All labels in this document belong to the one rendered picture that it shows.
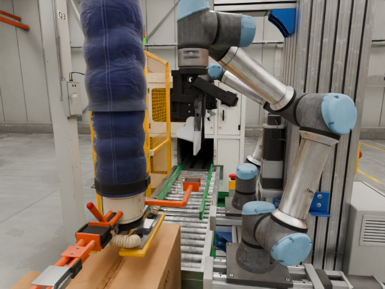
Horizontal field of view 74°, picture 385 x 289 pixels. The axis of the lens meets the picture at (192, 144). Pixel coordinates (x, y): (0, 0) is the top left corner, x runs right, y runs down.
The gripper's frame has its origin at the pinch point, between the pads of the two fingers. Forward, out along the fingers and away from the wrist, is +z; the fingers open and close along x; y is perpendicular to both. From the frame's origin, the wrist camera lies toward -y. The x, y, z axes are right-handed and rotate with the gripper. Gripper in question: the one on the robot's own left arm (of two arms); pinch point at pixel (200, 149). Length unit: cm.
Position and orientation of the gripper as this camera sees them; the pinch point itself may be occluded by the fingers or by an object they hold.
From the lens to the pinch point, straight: 65.7
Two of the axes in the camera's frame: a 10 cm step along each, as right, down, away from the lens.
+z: 0.0, 9.8, 1.9
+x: -1.2, 1.9, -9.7
